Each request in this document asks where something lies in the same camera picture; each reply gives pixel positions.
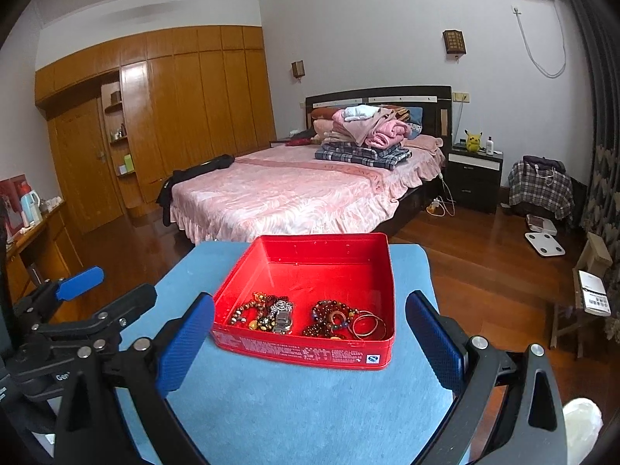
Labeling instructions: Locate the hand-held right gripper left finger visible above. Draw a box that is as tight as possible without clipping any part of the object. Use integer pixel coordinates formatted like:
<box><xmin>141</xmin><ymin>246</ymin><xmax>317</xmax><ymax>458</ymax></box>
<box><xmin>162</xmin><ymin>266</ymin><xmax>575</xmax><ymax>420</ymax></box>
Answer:
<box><xmin>51</xmin><ymin>292</ymin><xmax>216</xmax><ymax>465</ymax></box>

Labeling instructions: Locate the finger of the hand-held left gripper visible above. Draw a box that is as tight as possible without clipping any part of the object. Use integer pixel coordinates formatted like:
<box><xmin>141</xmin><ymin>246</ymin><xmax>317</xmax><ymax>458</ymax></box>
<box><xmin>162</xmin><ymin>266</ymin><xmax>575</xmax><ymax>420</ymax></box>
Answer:
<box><xmin>12</xmin><ymin>266</ymin><xmax>105</xmax><ymax>323</ymax></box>
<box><xmin>26</xmin><ymin>284</ymin><xmax>158</xmax><ymax>352</ymax></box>

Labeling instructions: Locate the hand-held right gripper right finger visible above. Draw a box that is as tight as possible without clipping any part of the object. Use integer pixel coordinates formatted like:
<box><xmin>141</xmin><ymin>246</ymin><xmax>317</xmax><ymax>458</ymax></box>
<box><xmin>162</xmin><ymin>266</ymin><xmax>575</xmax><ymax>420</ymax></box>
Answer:
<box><xmin>405</xmin><ymin>289</ymin><xmax>568</xmax><ymax>465</ymax></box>

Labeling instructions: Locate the black bead necklace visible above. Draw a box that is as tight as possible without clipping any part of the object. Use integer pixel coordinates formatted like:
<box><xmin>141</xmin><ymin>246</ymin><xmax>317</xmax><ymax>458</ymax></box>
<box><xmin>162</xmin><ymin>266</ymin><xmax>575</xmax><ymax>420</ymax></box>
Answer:
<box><xmin>230</xmin><ymin>292</ymin><xmax>273</xmax><ymax>333</ymax></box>

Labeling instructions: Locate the thin silver hoop bangle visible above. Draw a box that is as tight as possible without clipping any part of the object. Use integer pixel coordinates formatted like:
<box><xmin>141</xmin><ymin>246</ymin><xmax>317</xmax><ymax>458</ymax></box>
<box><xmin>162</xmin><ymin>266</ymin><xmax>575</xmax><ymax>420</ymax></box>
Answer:
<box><xmin>351</xmin><ymin>317</ymin><xmax>379</xmax><ymax>341</ymax></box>

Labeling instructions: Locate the multicolour bead bracelet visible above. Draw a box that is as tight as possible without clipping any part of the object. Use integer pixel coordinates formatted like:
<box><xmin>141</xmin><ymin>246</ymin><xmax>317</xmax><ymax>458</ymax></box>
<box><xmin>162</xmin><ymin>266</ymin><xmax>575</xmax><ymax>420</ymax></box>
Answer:
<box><xmin>304</xmin><ymin>299</ymin><xmax>360</xmax><ymax>338</ymax></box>

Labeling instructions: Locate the red tin box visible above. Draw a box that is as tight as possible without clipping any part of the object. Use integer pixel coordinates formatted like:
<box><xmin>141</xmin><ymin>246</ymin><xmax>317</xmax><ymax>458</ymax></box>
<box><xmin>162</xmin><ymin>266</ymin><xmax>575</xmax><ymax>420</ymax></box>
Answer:
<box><xmin>212</xmin><ymin>233</ymin><xmax>395</xmax><ymax>371</ymax></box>

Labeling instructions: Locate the wooden desk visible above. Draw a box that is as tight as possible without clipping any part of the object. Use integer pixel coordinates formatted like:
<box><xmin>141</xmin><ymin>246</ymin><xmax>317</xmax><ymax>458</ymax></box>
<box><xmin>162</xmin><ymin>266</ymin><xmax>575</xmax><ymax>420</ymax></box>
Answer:
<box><xmin>0</xmin><ymin>201</ymin><xmax>85</xmax><ymax>311</ymax></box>

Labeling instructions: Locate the light blue kettle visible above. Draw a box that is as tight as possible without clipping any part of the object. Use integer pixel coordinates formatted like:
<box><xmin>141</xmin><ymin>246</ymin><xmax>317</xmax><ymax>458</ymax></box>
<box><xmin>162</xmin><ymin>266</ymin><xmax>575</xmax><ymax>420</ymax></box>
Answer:
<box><xmin>19</xmin><ymin>191</ymin><xmax>42</xmax><ymax>228</ymax></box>

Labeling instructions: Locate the red poster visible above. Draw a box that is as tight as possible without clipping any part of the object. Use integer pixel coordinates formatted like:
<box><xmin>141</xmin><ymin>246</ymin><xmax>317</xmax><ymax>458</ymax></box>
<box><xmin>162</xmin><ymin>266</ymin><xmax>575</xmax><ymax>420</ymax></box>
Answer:
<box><xmin>0</xmin><ymin>174</ymin><xmax>27</xmax><ymax>243</ymax></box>

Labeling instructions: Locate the blue towel cloth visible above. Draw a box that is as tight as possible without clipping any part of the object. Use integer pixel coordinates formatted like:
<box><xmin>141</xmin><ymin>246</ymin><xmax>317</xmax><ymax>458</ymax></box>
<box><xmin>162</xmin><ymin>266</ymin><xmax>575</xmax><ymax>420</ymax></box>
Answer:
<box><xmin>116</xmin><ymin>241</ymin><xmax>473</xmax><ymax>465</ymax></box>

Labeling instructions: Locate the wooden stool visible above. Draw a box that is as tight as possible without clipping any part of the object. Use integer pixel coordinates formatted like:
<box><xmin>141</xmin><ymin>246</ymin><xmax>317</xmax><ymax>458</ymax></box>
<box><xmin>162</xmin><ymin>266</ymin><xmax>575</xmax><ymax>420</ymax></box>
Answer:
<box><xmin>547</xmin><ymin>232</ymin><xmax>613</xmax><ymax>352</ymax></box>

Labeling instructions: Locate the white bathroom scale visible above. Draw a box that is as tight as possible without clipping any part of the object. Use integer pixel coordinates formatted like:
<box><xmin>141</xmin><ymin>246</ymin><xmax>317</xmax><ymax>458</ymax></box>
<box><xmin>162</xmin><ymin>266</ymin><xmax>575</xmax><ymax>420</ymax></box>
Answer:
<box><xmin>525</xmin><ymin>232</ymin><xmax>567</xmax><ymax>257</ymax></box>

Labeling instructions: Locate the black jacket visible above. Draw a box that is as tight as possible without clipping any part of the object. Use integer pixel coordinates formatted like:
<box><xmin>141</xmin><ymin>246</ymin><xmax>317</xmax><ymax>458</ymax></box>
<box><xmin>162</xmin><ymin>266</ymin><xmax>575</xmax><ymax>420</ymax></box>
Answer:
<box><xmin>156</xmin><ymin>154</ymin><xmax>236</xmax><ymax>226</ymax></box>

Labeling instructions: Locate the dark nightstand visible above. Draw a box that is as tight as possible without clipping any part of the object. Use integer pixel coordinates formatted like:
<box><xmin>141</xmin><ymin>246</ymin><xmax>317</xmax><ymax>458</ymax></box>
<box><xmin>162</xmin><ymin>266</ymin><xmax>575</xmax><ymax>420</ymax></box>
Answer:
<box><xmin>444</xmin><ymin>145</ymin><xmax>505</xmax><ymax>215</ymax></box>

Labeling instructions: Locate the white printed box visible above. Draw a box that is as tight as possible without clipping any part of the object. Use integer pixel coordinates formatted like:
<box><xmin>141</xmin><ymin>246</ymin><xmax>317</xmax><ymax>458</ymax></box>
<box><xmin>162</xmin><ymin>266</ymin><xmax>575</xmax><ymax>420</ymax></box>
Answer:
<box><xmin>579</xmin><ymin>270</ymin><xmax>611</xmax><ymax>317</ymax></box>

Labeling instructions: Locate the white fluffy cloth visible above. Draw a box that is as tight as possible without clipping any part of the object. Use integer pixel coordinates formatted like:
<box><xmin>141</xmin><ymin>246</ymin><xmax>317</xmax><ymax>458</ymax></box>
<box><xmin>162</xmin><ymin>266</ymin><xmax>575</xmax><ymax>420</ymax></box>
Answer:
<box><xmin>562</xmin><ymin>397</ymin><xmax>604</xmax><ymax>465</ymax></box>

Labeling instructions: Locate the bed with pink bedspread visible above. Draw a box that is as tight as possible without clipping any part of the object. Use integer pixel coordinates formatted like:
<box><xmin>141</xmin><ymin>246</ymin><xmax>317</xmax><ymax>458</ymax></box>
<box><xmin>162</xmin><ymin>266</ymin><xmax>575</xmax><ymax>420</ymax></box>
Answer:
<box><xmin>167</xmin><ymin>140</ymin><xmax>447</xmax><ymax>247</ymax></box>

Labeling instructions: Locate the plaid bag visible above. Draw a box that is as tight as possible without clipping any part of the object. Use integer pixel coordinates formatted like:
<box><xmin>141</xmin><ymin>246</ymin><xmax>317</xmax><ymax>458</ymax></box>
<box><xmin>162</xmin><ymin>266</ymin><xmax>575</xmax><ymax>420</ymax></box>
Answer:
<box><xmin>508</xmin><ymin>155</ymin><xmax>575</xmax><ymax>221</ymax></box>

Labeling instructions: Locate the plaid folded blanket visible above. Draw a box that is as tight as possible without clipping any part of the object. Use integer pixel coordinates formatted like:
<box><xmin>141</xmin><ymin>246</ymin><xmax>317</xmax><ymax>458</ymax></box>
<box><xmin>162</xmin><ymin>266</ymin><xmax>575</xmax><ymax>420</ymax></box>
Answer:
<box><xmin>315</xmin><ymin>141</ymin><xmax>413</xmax><ymax>171</ymax></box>

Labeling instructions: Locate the wooden wardrobe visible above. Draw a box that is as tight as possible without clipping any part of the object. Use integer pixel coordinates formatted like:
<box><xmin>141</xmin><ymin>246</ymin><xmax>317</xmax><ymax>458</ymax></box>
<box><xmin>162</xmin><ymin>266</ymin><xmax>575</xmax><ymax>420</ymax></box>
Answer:
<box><xmin>34</xmin><ymin>24</ymin><xmax>278</xmax><ymax>233</ymax></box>

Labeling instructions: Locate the pile of pink folded clothes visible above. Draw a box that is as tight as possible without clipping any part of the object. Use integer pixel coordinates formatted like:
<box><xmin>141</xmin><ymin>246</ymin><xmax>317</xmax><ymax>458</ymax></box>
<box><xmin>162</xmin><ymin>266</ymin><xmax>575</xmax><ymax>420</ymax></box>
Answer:
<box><xmin>310</xmin><ymin>104</ymin><xmax>424</xmax><ymax>156</ymax></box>

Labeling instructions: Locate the dark red cloth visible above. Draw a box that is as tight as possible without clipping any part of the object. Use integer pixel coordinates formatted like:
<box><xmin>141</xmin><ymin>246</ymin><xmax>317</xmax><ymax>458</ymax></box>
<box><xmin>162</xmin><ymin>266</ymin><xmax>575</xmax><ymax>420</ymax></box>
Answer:
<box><xmin>286</xmin><ymin>128</ymin><xmax>317</xmax><ymax>148</ymax></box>

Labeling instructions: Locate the dark wooden headboard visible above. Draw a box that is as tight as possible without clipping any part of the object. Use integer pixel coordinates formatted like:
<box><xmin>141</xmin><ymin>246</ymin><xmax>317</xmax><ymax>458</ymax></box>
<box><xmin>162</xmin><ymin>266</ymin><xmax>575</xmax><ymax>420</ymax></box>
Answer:
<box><xmin>305</xmin><ymin>86</ymin><xmax>453</xmax><ymax>148</ymax></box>

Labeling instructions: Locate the patterned curtain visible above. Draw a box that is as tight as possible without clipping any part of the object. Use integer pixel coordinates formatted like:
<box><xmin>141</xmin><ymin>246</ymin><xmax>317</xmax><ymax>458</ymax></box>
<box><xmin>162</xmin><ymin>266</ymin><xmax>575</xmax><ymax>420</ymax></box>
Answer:
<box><xmin>552</xmin><ymin>0</ymin><xmax>620</xmax><ymax>330</ymax></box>

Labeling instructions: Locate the large wall lamp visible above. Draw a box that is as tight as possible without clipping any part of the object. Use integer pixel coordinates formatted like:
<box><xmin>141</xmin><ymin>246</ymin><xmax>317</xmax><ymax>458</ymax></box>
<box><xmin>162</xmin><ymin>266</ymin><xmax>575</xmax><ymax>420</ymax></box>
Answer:
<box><xmin>442</xmin><ymin>29</ymin><xmax>467</xmax><ymax>56</ymax></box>

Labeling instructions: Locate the white wall cable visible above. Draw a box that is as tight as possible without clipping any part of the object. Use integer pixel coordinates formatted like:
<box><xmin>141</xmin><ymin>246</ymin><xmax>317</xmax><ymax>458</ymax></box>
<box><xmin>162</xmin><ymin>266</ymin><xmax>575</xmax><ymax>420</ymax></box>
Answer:
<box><xmin>512</xmin><ymin>5</ymin><xmax>567</xmax><ymax>78</ymax></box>

